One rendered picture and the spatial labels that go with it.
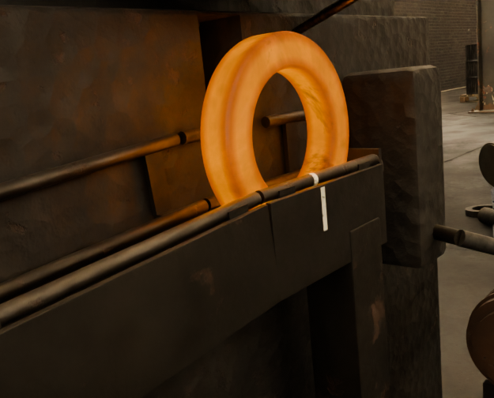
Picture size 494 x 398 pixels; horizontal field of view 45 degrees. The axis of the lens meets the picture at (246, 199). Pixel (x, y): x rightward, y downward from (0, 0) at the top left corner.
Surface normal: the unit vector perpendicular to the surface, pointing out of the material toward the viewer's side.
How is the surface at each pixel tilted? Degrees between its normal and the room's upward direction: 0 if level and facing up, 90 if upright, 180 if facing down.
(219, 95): 63
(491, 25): 90
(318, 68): 90
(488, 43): 90
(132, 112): 90
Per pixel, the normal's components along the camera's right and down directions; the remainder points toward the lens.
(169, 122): 0.76, 0.05
